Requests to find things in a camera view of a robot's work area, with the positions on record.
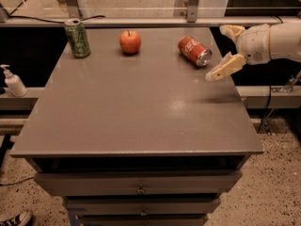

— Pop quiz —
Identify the green soda can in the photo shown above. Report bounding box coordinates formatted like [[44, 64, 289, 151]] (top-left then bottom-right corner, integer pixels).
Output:
[[64, 19, 90, 58]]

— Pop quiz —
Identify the bottom grey drawer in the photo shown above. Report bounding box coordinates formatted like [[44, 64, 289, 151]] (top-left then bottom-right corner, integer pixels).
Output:
[[81, 215, 208, 226]]

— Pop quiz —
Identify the black cable on ledge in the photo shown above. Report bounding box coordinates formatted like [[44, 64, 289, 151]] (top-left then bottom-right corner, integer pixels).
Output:
[[8, 14, 106, 24]]

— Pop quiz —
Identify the white pump bottle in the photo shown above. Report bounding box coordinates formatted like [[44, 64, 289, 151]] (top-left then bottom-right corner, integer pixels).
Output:
[[0, 64, 27, 97]]

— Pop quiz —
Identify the grey drawer cabinet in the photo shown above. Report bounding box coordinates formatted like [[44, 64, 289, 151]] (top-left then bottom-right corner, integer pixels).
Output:
[[9, 26, 265, 226]]

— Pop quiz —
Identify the grey drawer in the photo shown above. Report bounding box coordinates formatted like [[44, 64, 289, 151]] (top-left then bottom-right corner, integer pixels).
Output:
[[34, 169, 242, 197], [64, 195, 220, 217], [81, 215, 208, 226]]

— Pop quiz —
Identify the red coke can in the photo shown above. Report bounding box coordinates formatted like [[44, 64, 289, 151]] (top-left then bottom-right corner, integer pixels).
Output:
[[178, 36, 212, 67]]

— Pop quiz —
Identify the middle grey drawer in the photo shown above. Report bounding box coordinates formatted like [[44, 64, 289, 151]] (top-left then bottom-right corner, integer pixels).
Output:
[[64, 195, 220, 217]]

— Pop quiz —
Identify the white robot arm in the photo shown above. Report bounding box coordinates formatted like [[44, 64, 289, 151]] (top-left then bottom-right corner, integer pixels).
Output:
[[205, 23, 301, 82]]

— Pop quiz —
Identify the top grey drawer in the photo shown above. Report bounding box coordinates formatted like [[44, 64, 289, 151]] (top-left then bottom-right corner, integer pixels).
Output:
[[34, 169, 242, 197]]

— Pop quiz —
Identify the black floor cable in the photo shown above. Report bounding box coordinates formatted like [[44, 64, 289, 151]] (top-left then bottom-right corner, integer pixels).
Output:
[[0, 176, 35, 187]]

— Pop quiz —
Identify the red apple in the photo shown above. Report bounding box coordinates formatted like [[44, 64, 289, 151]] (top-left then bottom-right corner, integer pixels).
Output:
[[119, 30, 141, 54]]

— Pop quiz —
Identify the black white sneaker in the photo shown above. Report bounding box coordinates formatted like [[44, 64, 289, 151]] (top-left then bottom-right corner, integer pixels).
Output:
[[0, 211, 32, 226]]

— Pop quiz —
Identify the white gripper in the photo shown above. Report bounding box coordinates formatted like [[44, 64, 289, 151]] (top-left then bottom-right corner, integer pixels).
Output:
[[205, 24, 271, 82]]

